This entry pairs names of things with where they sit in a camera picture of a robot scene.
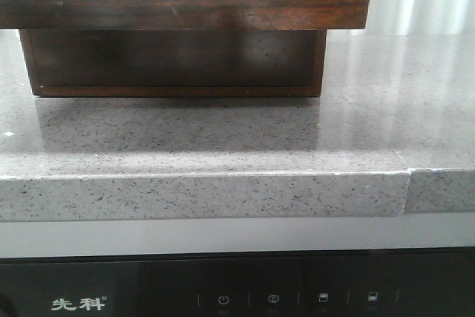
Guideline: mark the dark wooden drawer cabinet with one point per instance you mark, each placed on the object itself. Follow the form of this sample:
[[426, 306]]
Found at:
[[174, 63]]

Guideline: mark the black appliance control panel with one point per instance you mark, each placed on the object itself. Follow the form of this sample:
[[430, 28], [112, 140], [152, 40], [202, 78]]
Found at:
[[388, 282]]

